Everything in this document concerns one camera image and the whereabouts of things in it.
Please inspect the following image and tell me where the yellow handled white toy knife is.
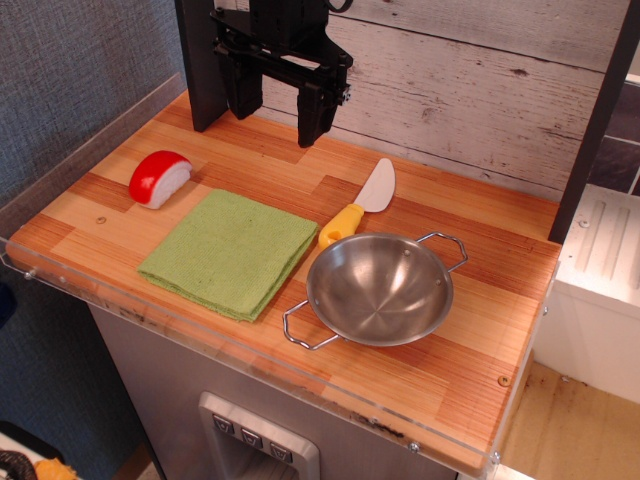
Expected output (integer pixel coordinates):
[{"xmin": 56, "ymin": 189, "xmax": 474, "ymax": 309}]
[{"xmin": 318, "ymin": 158, "xmax": 396, "ymax": 250}]

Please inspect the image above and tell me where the black vertical post right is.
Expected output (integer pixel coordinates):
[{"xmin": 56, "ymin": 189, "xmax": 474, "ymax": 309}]
[{"xmin": 548, "ymin": 0, "xmax": 639, "ymax": 244}]

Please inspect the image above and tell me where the green folded towel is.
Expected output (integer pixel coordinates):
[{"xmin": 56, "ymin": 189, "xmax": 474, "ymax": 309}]
[{"xmin": 138, "ymin": 190, "xmax": 318, "ymax": 322}]

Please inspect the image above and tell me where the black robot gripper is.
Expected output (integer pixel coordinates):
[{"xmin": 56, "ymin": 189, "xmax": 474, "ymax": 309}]
[{"xmin": 211, "ymin": 1, "xmax": 353, "ymax": 148}]

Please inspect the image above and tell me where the black vertical post left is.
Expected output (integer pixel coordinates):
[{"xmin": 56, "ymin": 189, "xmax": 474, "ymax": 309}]
[{"xmin": 174, "ymin": 0, "xmax": 228, "ymax": 132}]

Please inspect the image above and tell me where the black vertical post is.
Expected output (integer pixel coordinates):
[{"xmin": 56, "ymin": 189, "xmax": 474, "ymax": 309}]
[
  {"xmin": 174, "ymin": 0, "xmax": 228, "ymax": 132},
  {"xmin": 548, "ymin": 0, "xmax": 639, "ymax": 244}
]

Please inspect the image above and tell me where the red and white toy sushi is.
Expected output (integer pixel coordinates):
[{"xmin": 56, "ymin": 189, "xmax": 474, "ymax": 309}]
[{"xmin": 128, "ymin": 150, "xmax": 193, "ymax": 210}]

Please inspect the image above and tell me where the steel bowl with wire handles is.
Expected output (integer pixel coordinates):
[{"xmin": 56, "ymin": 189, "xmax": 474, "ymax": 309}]
[{"xmin": 282, "ymin": 232, "xmax": 469, "ymax": 351}]

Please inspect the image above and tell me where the silver dispenser panel with buttons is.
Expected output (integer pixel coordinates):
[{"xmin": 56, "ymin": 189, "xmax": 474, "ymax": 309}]
[{"xmin": 198, "ymin": 392, "xmax": 321, "ymax": 479}]

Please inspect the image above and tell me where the orange and black object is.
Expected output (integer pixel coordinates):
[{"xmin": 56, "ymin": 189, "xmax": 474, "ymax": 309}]
[{"xmin": 1, "ymin": 450, "xmax": 80, "ymax": 480}]

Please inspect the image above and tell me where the white toy sink unit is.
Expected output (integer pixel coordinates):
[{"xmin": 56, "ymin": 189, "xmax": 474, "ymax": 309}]
[{"xmin": 532, "ymin": 73, "xmax": 640, "ymax": 405}]

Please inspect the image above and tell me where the grey toy fridge cabinet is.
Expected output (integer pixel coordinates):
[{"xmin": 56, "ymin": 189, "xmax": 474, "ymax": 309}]
[{"xmin": 91, "ymin": 307, "xmax": 457, "ymax": 479}]

